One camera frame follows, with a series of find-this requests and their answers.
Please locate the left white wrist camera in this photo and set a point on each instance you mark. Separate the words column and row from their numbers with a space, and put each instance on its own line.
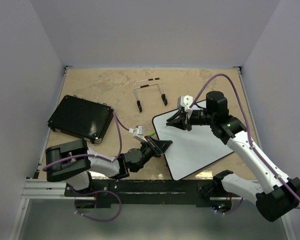
column 138, row 133

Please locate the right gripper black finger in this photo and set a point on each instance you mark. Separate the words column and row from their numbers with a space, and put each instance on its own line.
column 179, row 116
column 179, row 124

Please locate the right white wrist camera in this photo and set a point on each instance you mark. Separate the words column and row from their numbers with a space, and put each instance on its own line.
column 184, row 102

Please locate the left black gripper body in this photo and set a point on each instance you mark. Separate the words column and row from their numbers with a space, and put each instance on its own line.
column 147, row 152

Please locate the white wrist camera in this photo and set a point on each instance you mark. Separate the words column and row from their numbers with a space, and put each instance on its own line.
column 138, row 133
column 184, row 102

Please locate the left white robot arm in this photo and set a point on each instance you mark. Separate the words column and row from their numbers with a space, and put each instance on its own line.
column 72, row 162

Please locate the white rectangular whiteboard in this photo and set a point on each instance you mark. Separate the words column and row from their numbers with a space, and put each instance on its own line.
column 190, row 151

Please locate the aluminium frame rail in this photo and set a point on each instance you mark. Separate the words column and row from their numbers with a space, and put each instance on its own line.
column 34, row 189

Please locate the black flat case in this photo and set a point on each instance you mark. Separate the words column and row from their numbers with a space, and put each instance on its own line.
column 81, row 118

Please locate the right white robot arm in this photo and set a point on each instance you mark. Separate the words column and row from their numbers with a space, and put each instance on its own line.
column 275, row 193

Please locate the black wire easel stand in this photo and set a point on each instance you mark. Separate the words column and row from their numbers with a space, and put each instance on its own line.
column 151, row 86

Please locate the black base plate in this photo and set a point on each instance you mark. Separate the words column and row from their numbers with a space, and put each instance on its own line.
column 107, row 192

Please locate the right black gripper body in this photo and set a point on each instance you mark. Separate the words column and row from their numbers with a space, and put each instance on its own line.
column 200, row 117

